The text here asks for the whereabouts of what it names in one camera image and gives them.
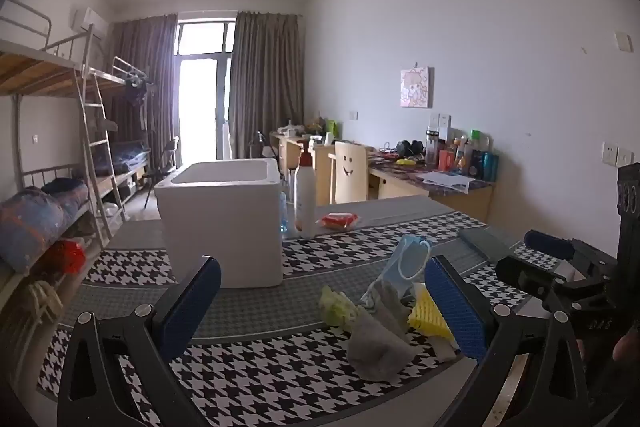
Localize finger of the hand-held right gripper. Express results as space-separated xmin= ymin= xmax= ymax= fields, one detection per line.
xmin=524 ymin=230 xmax=618 ymax=274
xmin=495 ymin=255 xmax=567 ymax=304

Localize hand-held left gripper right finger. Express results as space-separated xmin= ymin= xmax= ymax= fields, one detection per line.
xmin=424 ymin=255 xmax=592 ymax=427

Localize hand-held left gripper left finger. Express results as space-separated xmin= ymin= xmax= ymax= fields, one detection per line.
xmin=56 ymin=255 xmax=222 ymax=427

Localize yellow ridged sponge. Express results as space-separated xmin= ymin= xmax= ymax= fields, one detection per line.
xmin=407 ymin=284 xmax=455 ymax=338

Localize grey sock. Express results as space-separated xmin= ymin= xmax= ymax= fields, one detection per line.
xmin=372 ymin=279 xmax=416 ymax=338

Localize blue face mask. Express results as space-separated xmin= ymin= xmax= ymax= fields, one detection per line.
xmin=361 ymin=234 xmax=433 ymax=308

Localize white foam box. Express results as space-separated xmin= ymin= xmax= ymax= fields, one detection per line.
xmin=154 ymin=158 xmax=284 ymax=289

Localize grey cloth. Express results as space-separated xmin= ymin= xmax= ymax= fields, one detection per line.
xmin=346 ymin=307 xmax=426 ymax=380

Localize green yellow cloth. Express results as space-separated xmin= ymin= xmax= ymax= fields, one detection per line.
xmin=320 ymin=285 xmax=363 ymax=327

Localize person's right hand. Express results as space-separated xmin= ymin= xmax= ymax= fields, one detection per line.
xmin=614 ymin=327 xmax=640 ymax=364

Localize wooden desk with patterned top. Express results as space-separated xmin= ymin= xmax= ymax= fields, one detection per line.
xmin=367 ymin=157 xmax=496 ymax=224

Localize houndstooth printed blanket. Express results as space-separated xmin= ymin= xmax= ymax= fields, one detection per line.
xmin=37 ymin=194 xmax=568 ymax=427

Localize row of toiletry bottles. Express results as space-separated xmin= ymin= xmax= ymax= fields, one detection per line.
xmin=425 ymin=127 xmax=500 ymax=182

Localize printed paper sheets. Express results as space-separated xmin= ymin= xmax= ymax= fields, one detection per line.
xmin=417 ymin=170 xmax=473 ymax=194

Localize clear blue plastic bottle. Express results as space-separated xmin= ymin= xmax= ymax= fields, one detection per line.
xmin=278 ymin=192 xmax=297 ymax=239

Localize red plastic bag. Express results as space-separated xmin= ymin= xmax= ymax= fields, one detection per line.
xmin=45 ymin=239 xmax=87 ymax=275

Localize black folding chair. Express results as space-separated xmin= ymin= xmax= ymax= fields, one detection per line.
xmin=142 ymin=137 xmax=181 ymax=208

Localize red snack packet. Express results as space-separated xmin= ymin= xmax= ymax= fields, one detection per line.
xmin=320 ymin=213 xmax=361 ymax=230

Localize metal bunk bed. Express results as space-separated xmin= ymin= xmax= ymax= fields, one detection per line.
xmin=0 ymin=0 xmax=126 ymax=308
xmin=95 ymin=57 xmax=153 ymax=208

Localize white pump lotion bottle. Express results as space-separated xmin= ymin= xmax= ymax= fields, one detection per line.
xmin=293 ymin=139 xmax=317 ymax=240

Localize dark blue mattress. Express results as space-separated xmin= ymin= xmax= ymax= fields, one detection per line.
xmin=107 ymin=147 xmax=151 ymax=175

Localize black headphones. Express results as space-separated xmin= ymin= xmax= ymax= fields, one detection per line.
xmin=396 ymin=139 xmax=426 ymax=158

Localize wooden smiley face chair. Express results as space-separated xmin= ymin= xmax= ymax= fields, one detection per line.
xmin=332 ymin=140 xmax=373 ymax=206

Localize rolled blue quilt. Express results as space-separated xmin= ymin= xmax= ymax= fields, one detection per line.
xmin=0 ymin=179 xmax=91 ymax=273

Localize wooden desk with drawers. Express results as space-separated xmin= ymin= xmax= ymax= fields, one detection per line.
xmin=270 ymin=132 xmax=341 ymax=208

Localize metal bunk ladder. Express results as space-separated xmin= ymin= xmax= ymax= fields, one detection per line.
xmin=75 ymin=69 xmax=126 ymax=248

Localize glass balcony door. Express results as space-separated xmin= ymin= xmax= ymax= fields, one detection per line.
xmin=177 ymin=21 xmax=236 ymax=160

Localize dark hanging clothes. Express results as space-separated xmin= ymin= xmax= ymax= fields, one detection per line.
xmin=124 ymin=79 xmax=151 ymax=108

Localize brown curtain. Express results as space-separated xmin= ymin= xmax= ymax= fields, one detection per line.
xmin=228 ymin=11 xmax=305 ymax=160
xmin=107 ymin=13 xmax=180 ymax=168

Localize white air conditioner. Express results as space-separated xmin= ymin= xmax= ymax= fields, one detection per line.
xmin=70 ymin=7 xmax=108 ymax=40

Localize pink wall picture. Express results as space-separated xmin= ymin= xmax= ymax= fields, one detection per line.
xmin=400 ymin=67 xmax=433 ymax=109

